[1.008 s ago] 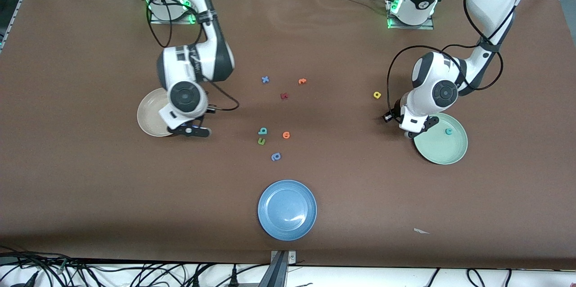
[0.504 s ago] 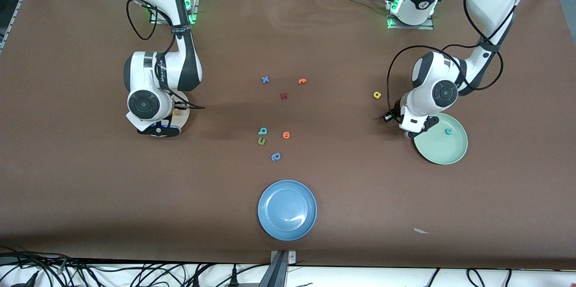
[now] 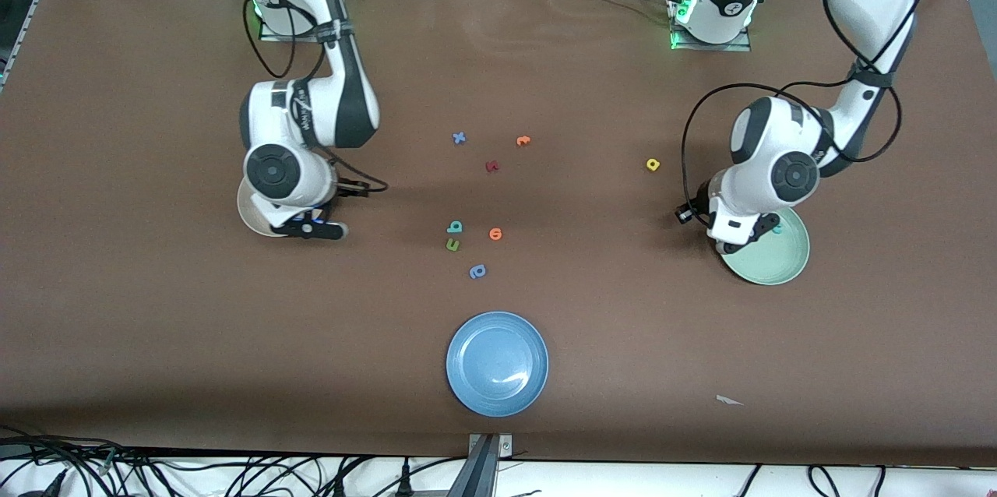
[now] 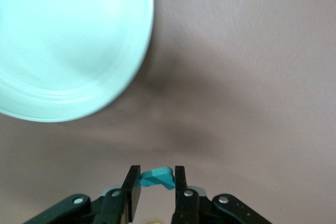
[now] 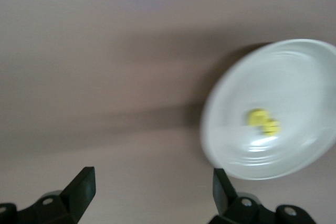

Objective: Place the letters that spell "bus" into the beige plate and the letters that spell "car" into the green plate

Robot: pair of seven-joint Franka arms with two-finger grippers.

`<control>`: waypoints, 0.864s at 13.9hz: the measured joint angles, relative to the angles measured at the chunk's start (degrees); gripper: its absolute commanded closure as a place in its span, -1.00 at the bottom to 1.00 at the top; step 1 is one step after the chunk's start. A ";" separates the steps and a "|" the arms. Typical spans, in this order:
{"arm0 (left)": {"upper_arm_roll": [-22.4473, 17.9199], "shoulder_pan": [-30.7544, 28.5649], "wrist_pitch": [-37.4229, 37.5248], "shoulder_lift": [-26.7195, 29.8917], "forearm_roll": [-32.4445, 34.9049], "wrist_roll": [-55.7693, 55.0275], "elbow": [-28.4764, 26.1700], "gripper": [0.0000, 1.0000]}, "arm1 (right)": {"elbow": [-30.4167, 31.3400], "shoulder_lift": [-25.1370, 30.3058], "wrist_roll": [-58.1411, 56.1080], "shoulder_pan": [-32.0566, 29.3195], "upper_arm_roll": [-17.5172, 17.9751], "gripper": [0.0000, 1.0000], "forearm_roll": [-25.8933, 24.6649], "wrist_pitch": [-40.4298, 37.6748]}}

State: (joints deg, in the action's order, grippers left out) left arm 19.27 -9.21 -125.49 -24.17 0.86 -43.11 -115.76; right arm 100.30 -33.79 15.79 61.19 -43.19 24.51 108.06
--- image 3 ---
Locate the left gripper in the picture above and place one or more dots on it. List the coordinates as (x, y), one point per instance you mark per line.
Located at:
(702, 201)

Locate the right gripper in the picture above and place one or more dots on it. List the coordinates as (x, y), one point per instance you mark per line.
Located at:
(332, 201)

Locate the teal letter b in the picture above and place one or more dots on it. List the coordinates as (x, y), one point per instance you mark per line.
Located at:
(449, 227)

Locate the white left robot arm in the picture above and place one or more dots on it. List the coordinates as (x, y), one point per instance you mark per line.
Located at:
(794, 174)

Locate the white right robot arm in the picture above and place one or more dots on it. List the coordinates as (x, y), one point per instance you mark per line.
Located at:
(273, 170)

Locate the pale green round plate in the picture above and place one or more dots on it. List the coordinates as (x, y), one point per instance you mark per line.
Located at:
(771, 259)

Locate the beige round plate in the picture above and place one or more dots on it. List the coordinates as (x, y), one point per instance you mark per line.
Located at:
(245, 213)

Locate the brown table cover sheet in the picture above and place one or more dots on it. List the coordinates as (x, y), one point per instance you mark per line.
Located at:
(623, 326)

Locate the blue letter a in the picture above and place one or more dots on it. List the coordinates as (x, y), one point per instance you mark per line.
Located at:
(473, 273)

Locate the white paper scrap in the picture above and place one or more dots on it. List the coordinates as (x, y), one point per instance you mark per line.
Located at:
(726, 400)

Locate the blue round plate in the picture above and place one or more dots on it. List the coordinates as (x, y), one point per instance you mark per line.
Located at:
(497, 364)

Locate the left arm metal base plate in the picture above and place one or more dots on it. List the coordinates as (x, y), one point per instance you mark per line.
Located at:
(701, 47)

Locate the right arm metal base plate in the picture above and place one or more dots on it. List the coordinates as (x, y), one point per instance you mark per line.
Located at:
(284, 37)

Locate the aluminium table edge bracket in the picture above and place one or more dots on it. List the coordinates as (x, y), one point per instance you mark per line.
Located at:
(484, 466)

